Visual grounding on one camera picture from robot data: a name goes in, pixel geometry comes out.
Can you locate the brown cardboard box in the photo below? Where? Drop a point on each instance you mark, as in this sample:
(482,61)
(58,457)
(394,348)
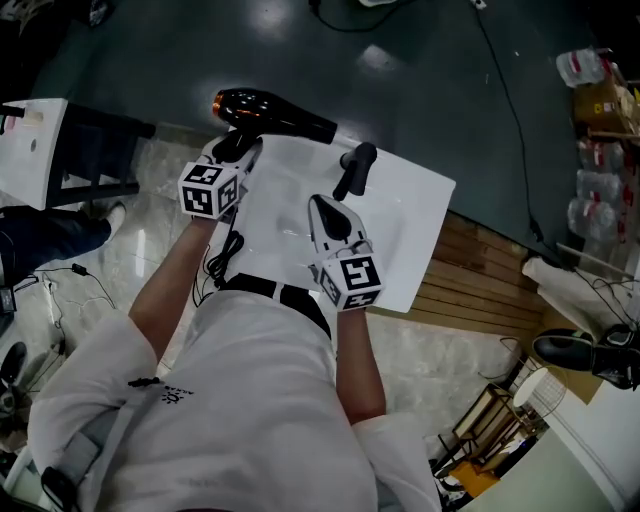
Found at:
(605,107)

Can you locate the person's white shirt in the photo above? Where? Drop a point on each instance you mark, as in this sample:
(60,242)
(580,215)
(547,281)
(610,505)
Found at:
(225,400)

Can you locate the brown cardboard mat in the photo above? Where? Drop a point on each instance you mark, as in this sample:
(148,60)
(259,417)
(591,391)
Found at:
(575,385)

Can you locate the gold frame shelf rack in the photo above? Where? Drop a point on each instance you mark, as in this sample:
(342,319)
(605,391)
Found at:
(487,410)

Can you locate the wooden slat platform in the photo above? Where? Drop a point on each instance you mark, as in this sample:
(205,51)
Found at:
(475,280)

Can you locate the white washbasin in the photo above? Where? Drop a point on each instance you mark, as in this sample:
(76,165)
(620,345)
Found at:
(410,225)

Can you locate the white round disc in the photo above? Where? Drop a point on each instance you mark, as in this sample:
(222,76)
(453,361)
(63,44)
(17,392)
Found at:
(529,390)

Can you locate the white rectangular sink top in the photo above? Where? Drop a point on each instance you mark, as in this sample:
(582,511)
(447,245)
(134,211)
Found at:
(25,160)

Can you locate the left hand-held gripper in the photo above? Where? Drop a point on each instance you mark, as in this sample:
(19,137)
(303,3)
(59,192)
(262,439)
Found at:
(200,197)

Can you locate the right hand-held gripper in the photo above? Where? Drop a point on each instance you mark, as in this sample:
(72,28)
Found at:
(360,272)

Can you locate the person's left forearm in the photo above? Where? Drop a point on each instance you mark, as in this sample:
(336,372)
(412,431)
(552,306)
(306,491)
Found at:
(165,295)

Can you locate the white ceramic pedestal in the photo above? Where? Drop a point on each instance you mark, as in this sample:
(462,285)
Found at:
(565,290)

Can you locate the person's right forearm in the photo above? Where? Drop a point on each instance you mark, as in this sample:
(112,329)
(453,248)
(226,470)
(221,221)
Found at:
(360,370)

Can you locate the person's black trousers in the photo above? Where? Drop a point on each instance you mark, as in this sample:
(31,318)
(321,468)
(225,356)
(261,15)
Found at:
(300,305)

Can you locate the black hair dryer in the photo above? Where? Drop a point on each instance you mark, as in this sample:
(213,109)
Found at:
(265,112)

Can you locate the white rounded cabinet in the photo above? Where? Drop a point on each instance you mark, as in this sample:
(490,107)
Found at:
(575,465)

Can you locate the small black faucet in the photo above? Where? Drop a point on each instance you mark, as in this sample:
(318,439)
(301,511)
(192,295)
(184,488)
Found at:
(12,111)

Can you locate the white jug red label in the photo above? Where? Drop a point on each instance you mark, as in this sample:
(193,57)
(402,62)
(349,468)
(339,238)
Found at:
(580,67)

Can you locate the clear large water bottle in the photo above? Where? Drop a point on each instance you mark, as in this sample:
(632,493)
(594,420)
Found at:
(602,156)
(602,186)
(595,220)

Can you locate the small black screen device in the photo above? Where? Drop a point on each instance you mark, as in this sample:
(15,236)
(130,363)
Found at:
(7,300)

